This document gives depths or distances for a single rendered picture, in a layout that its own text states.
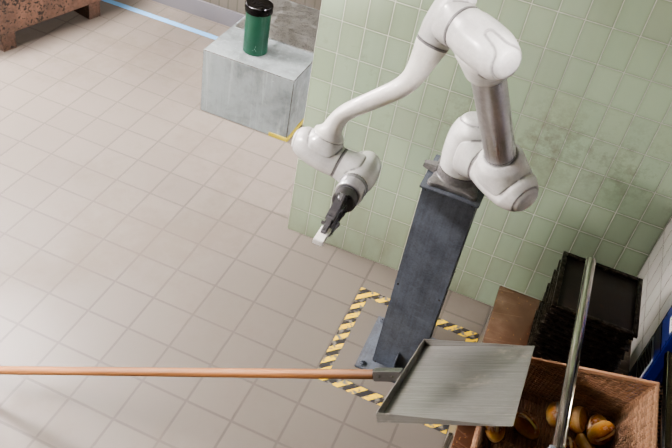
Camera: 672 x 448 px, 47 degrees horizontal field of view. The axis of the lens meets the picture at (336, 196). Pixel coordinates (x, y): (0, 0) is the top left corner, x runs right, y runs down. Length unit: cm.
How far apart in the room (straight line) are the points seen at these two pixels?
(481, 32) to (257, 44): 249
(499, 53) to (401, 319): 145
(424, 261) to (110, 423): 134
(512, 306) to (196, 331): 135
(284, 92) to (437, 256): 176
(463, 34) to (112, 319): 206
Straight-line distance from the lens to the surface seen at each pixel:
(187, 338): 341
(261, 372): 254
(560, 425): 195
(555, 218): 344
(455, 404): 220
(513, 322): 297
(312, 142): 237
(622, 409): 274
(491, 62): 206
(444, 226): 281
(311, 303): 359
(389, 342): 330
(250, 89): 444
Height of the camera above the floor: 264
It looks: 39 degrees down
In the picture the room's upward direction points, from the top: 11 degrees clockwise
